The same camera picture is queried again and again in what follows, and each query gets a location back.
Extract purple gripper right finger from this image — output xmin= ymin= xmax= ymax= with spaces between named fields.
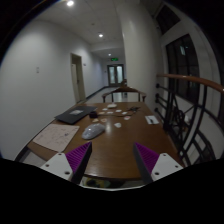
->
xmin=133 ymin=143 xmax=182 ymax=185

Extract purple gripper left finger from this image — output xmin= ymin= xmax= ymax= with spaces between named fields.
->
xmin=41 ymin=142 xmax=92 ymax=184

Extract beige patterned mouse pad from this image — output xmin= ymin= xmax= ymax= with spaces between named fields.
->
xmin=33 ymin=124 xmax=79 ymax=152

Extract grey computer mouse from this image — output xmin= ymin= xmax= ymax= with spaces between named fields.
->
xmin=82 ymin=123 xmax=105 ymax=140

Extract white notepad with pen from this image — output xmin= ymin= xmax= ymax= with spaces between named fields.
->
xmin=146 ymin=116 xmax=159 ymax=125

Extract dark closed laptop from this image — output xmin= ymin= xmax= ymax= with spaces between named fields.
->
xmin=55 ymin=106 xmax=96 ymax=125

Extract small black box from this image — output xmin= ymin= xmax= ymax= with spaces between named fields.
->
xmin=89 ymin=111 xmax=98 ymax=118

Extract small white paper piece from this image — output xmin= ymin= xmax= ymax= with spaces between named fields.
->
xmin=114 ymin=123 xmax=122 ymax=128

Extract black glasses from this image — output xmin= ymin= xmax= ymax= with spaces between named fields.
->
xmin=128 ymin=106 xmax=140 ymax=112

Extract wooden handrail with black railing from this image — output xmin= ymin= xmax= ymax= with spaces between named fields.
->
xmin=155 ymin=74 xmax=224 ymax=166

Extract wooden chair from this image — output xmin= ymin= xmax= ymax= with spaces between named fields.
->
xmin=102 ymin=80 xmax=146 ymax=102

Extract side door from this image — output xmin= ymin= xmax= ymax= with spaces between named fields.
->
xmin=71 ymin=54 xmax=86 ymax=103

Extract double door with exit sign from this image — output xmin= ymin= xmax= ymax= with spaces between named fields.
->
xmin=107 ymin=58 xmax=124 ymax=86

